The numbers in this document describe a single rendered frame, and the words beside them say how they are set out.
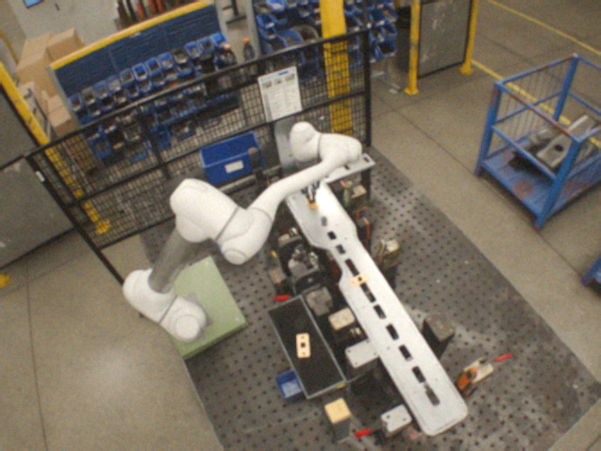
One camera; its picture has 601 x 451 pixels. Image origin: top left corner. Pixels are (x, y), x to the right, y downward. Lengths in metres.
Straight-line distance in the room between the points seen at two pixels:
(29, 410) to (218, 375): 1.88
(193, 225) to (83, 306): 2.32
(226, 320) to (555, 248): 2.53
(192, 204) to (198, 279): 0.74
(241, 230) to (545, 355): 1.51
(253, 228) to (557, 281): 2.47
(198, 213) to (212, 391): 0.96
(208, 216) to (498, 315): 1.44
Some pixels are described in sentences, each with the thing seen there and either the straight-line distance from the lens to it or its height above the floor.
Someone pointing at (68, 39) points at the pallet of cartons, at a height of 1.02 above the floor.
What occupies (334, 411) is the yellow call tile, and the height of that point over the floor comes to 1.16.
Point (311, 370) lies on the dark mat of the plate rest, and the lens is 1.37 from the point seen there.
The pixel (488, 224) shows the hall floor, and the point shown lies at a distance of 3.33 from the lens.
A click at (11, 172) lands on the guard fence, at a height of 0.97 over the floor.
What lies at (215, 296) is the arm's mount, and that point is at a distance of 1.92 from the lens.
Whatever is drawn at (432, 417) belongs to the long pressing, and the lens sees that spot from 1.50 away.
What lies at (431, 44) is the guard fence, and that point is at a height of 0.53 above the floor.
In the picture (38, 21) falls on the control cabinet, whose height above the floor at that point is 1.00.
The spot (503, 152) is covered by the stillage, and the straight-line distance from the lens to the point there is 3.76.
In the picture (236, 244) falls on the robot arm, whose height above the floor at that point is 1.51.
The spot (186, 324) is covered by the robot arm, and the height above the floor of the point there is 1.06.
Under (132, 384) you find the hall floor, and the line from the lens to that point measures 2.93.
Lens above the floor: 2.45
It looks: 50 degrees down
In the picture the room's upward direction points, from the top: 10 degrees counter-clockwise
